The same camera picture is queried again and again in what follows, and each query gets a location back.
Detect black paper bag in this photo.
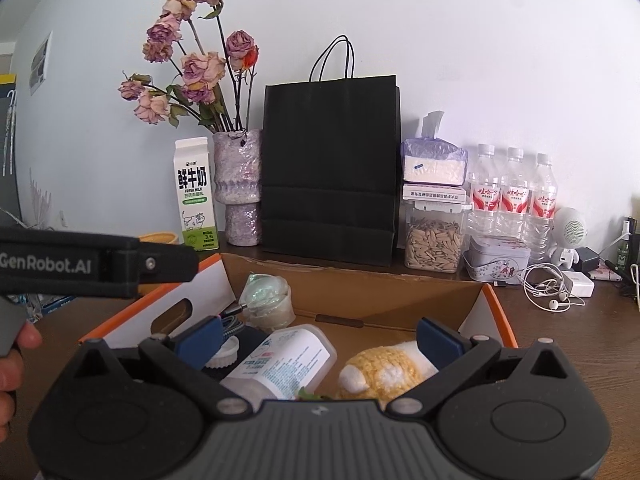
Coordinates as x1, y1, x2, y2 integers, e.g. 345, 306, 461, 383
261, 35, 401, 268

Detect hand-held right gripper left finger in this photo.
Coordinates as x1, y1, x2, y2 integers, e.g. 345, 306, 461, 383
70, 315, 254, 416

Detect white wall frame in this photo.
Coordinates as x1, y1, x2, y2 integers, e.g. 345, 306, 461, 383
29, 30, 53, 97

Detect person's left hand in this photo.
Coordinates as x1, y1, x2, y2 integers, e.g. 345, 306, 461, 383
0, 322, 44, 443

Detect large white ribbed lid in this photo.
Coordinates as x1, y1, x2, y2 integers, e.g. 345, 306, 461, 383
207, 337, 242, 368

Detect white earphones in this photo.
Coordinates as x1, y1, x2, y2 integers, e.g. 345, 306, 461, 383
522, 261, 587, 311

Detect red cardboard box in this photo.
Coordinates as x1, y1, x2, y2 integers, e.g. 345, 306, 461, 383
77, 252, 519, 411

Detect black power adapter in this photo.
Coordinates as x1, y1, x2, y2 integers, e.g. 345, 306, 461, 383
579, 247, 602, 274

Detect clear seed jar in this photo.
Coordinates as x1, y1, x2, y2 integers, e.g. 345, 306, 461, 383
404, 200, 473, 274

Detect yellow plush toy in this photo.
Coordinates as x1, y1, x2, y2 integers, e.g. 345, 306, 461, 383
334, 340, 440, 403

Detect purple tissue pack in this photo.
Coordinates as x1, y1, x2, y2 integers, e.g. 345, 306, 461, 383
400, 110, 469, 184

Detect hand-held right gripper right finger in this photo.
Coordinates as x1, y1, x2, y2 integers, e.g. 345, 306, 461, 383
385, 317, 578, 416

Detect grey tin box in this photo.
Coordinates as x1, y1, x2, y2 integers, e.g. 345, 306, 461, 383
462, 233, 532, 281

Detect white power adapter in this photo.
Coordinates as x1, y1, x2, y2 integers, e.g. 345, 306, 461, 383
560, 270, 596, 299

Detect blue pet food bag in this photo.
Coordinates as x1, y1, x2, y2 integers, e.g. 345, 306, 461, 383
20, 294, 76, 322

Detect clear water bottle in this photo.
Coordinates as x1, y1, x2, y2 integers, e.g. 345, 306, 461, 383
467, 143, 502, 237
527, 152, 558, 262
500, 147, 531, 241

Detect white milk carton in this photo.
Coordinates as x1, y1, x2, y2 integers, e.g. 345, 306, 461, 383
173, 137, 218, 252

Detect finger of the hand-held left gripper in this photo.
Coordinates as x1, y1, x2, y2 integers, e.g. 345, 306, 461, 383
112, 236, 199, 299

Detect black braided cable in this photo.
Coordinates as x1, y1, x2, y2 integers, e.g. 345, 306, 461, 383
218, 299, 253, 341

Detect purple textured vase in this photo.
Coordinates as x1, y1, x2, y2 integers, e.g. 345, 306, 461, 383
213, 128, 263, 247

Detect flat white box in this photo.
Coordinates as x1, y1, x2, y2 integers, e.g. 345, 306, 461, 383
401, 183, 472, 203

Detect white plastic container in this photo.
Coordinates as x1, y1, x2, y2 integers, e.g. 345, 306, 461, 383
220, 324, 337, 401

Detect dried rose bouquet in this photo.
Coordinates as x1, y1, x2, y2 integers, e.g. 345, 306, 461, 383
118, 0, 261, 133

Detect white round speaker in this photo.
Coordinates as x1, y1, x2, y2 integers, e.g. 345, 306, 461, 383
547, 206, 587, 267

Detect small green bottle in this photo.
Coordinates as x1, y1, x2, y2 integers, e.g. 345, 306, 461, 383
616, 217, 637, 271

